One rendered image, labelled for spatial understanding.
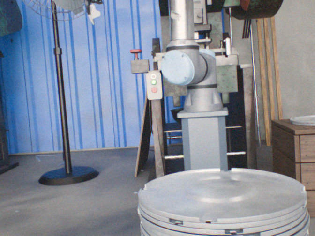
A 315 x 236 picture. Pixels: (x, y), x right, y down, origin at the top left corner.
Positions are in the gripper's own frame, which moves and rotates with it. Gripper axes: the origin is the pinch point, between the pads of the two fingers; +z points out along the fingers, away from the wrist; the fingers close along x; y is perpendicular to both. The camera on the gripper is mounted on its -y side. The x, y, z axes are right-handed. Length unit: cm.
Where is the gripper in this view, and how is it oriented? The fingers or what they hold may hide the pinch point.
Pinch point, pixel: (95, 14)
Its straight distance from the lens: 177.6
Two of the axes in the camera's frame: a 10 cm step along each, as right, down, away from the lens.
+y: 9.8, -0.1, -1.9
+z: 1.6, 5.5, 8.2
